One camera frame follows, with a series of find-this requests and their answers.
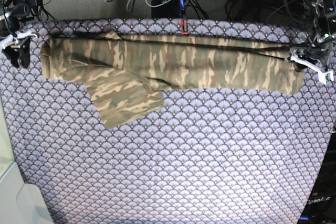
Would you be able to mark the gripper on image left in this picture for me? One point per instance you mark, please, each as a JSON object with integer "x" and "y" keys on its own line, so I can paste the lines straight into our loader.
{"x": 16, "y": 48}

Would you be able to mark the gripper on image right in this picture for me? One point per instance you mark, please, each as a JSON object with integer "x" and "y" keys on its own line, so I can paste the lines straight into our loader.
{"x": 321, "y": 53}

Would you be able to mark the camouflage T-shirt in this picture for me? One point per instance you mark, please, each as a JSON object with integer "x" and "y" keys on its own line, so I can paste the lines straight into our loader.
{"x": 125, "y": 75}

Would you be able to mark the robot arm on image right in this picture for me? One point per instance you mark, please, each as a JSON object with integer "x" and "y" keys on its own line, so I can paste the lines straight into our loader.
{"x": 319, "y": 19}

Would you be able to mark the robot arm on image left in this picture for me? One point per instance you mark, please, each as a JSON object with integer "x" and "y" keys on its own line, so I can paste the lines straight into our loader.
{"x": 10, "y": 21}

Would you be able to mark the red and black clamp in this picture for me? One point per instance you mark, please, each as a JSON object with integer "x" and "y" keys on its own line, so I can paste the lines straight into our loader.
{"x": 184, "y": 27}

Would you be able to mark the purple fan-pattern tablecloth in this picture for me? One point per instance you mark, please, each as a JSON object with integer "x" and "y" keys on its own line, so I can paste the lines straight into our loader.
{"x": 207, "y": 156}

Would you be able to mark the black box under table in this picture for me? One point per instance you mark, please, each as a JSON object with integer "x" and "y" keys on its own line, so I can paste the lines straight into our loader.
{"x": 169, "y": 10}

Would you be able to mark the black OpenArm case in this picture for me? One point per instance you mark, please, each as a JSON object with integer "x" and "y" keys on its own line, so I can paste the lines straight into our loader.
{"x": 320, "y": 207}

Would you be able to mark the white plastic bin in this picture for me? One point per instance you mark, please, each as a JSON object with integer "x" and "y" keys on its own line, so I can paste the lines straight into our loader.
{"x": 20, "y": 202}

